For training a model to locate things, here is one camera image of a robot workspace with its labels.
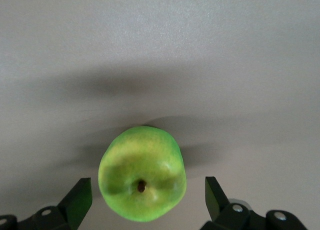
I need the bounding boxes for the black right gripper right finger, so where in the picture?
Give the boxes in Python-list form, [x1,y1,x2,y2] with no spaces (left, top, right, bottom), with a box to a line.
[200,176,269,230]

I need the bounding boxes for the green apple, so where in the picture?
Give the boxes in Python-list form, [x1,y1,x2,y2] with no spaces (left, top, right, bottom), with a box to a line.
[97,125,188,223]

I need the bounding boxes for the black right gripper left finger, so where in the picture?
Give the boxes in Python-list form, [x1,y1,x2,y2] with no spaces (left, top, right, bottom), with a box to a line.
[16,177,94,230]

